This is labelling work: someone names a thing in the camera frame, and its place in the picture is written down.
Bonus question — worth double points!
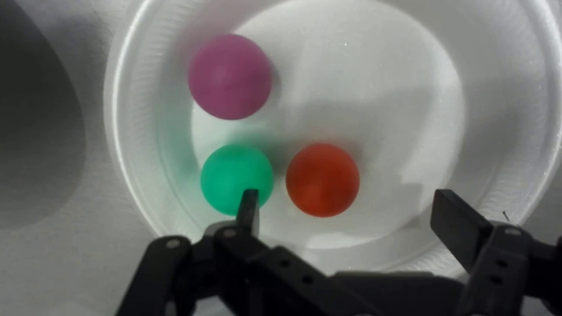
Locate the green ball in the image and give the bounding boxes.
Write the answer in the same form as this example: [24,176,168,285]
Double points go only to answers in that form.
[198,143,277,218]

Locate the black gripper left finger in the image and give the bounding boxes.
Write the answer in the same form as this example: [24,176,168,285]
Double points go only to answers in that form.
[114,189,353,316]

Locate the purple ball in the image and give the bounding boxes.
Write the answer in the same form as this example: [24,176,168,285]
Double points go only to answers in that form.
[187,34,275,122]

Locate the shallow white plastic bowl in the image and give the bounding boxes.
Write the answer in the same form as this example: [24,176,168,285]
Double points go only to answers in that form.
[103,0,562,276]

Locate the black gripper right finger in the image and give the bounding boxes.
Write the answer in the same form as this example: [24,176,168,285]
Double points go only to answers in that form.
[428,189,562,316]

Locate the orange ball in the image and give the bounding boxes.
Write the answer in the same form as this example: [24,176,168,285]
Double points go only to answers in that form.
[284,143,361,220]

